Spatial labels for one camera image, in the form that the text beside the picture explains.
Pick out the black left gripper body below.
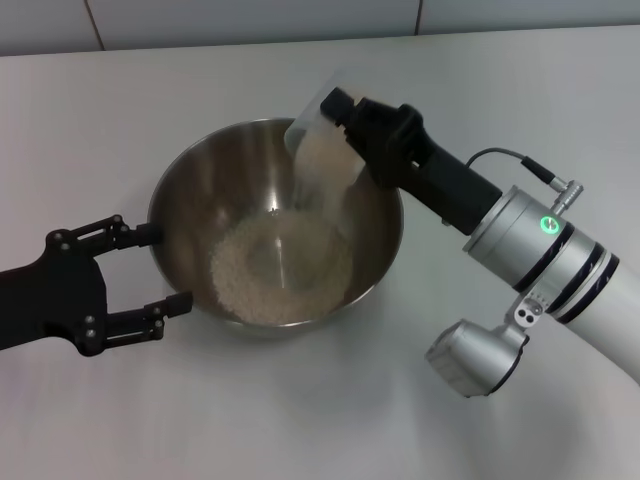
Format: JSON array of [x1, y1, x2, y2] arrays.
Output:
[[0, 227, 109, 359]]

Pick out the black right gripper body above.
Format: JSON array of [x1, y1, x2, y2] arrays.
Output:
[[368, 106, 504, 237]]

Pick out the translucent plastic cup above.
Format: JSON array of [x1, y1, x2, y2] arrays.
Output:
[[283, 67, 370, 202]]

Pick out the stainless steel mixing bowl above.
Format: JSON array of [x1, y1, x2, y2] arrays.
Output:
[[146, 117, 404, 342]]

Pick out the white rice grains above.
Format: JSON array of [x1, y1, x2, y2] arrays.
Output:
[[209, 133, 365, 326]]

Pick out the right gripper cable with connector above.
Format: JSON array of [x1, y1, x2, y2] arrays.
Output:
[[466, 146, 587, 217]]

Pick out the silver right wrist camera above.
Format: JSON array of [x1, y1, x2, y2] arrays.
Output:
[[424, 294, 547, 400]]

